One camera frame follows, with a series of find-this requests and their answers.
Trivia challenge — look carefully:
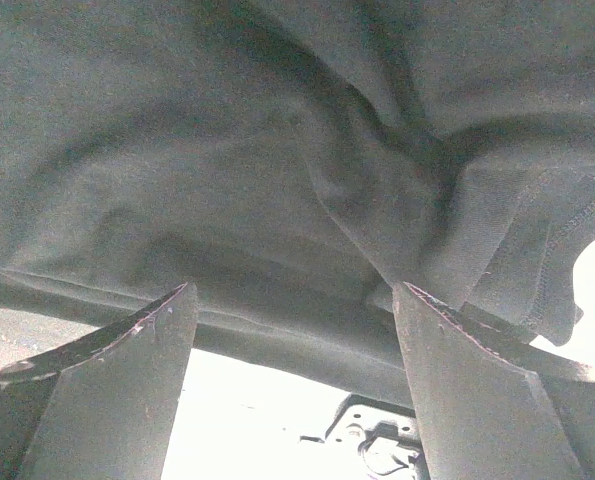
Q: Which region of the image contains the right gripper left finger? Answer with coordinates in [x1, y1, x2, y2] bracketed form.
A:
[0, 283, 198, 479]

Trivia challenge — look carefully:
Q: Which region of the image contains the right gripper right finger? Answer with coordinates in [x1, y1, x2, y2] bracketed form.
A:
[393, 283, 595, 479]

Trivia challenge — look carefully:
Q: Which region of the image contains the black daisy t-shirt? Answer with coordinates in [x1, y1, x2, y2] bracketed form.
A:
[0, 1, 595, 406]

